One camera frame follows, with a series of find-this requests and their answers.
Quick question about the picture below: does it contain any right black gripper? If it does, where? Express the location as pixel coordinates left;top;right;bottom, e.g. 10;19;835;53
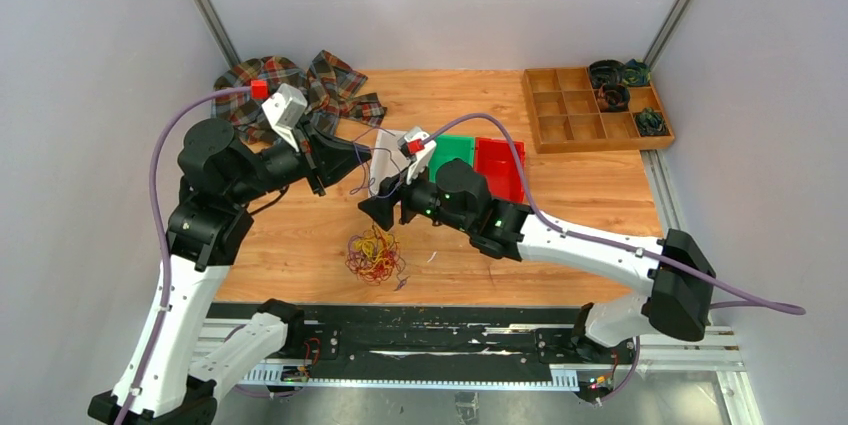
358;156;472;235

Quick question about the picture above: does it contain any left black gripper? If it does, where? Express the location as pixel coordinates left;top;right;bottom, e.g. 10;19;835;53
228;113;372;206

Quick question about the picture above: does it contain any coloured cable pile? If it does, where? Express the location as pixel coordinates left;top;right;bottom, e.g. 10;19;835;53
344;224;408;293

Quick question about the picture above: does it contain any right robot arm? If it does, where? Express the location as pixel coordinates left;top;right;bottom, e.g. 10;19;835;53
358;159;715;362

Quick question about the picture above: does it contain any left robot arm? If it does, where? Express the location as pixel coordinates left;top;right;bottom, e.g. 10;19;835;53
88;118;370;424

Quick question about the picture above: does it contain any white plastic bin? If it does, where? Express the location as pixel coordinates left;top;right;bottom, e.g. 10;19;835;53
368;127;434;198

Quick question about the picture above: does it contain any plaid cloth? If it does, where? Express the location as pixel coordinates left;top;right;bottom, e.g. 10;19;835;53
212;50;388;144

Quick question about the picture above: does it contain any green plastic bin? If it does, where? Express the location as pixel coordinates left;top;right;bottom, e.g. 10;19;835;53
428;134;476;181

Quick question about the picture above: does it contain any red plastic bin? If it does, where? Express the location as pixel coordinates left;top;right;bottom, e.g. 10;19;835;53
473;137;526;203

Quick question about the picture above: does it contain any wooden compartment tray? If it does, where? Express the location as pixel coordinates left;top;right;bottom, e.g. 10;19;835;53
522;67;675;154

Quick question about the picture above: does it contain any dark coil middle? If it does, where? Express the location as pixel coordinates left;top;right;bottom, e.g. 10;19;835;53
596;83;631;113

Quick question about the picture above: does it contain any black coil top left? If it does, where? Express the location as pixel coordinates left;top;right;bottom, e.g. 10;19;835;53
587;59;625;89

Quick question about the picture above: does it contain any green coil lower right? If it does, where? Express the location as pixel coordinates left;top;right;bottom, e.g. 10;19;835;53
633;107;671;137

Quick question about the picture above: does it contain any green coil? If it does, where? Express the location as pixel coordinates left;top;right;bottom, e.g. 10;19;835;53
633;107;671;137
620;59;651;87

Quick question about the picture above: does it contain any green coil top right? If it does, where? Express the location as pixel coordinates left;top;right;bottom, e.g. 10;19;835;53
620;59;651;87

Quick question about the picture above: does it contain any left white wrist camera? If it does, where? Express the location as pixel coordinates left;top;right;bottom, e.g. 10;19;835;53
261;83;308;152

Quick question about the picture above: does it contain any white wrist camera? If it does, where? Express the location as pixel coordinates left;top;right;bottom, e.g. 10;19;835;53
261;83;308;152
397;126;437;185

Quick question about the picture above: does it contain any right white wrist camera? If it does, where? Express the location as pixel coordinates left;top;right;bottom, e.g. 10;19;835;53
397;126;437;185

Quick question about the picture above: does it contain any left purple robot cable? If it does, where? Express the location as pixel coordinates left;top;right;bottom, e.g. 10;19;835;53
109;80;270;425

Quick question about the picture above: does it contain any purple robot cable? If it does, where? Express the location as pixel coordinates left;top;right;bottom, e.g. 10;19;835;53
413;112;807;405
109;80;270;425

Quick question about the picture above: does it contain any aluminium frame rail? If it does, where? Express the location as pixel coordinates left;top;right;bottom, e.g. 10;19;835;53
236;306;762;424

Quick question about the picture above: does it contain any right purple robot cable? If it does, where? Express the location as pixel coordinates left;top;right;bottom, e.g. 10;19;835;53
413;112;807;405

